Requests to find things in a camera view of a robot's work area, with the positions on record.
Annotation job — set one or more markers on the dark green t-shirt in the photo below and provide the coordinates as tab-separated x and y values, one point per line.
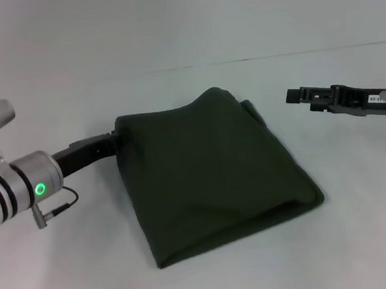
216	169

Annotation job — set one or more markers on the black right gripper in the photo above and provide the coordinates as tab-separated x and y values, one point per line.
363	100

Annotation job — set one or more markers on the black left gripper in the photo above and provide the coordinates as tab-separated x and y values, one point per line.
84	153

